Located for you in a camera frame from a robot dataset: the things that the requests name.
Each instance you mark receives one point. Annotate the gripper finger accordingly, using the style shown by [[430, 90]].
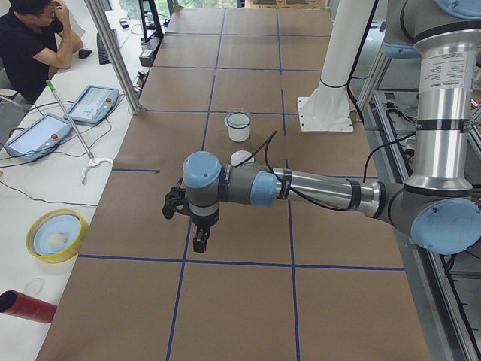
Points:
[[200, 240]]

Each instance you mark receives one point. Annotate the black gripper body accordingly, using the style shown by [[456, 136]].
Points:
[[203, 223]]

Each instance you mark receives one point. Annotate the clear glass funnel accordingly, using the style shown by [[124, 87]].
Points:
[[237, 119]]

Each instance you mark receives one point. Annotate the white enamel mug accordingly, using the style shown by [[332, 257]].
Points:
[[238, 135]]

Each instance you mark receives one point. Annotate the yellow rimmed bowl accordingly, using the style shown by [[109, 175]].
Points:
[[56, 236]]

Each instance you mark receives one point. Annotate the far teach pendant tablet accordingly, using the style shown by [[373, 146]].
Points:
[[93, 104]]

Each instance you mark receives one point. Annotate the teach pendant tablet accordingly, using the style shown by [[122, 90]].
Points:
[[93, 104], [40, 138]]

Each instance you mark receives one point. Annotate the near teach pendant tablet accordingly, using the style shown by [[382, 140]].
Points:
[[40, 138]]

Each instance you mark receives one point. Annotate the black keyboard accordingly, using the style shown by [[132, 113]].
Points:
[[103, 57]]

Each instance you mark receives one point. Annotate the red cylinder tube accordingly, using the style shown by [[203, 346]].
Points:
[[27, 307]]

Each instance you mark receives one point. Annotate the grabber reach stick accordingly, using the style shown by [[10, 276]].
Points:
[[94, 161]]

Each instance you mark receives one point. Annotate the black computer mouse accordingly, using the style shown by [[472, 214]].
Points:
[[84, 53]]

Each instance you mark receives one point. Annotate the seated person black shirt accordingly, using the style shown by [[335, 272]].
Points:
[[36, 41]]

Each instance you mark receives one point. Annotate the aluminium frame post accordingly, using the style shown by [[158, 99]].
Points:
[[103, 27]]

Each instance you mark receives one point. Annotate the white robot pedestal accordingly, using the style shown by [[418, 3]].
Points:
[[327, 108]]

